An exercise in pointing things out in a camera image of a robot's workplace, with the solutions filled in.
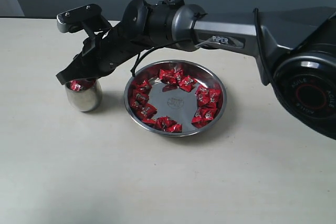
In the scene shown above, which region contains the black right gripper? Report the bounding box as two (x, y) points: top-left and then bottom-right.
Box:
(56, 24), (142, 85)

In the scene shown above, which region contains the red candy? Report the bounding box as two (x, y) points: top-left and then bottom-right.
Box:
(69, 80), (87, 92)
(159, 69), (176, 85)
(179, 76), (197, 92)
(130, 90), (149, 110)
(207, 89), (221, 108)
(192, 107), (217, 129)

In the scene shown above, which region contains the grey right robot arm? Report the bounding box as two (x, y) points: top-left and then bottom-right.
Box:
(56, 0), (335, 138)

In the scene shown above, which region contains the stainless steel cup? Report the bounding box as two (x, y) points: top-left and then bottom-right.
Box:
(65, 80), (102, 112)

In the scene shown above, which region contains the stainless steel plate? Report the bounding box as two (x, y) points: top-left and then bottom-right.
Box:
(124, 60), (227, 137)

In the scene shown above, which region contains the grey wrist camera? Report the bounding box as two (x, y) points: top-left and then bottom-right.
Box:
(56, 4), (112, 37)

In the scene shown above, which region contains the black cable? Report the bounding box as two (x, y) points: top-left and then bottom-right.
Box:
(130, 0), (211, 78)

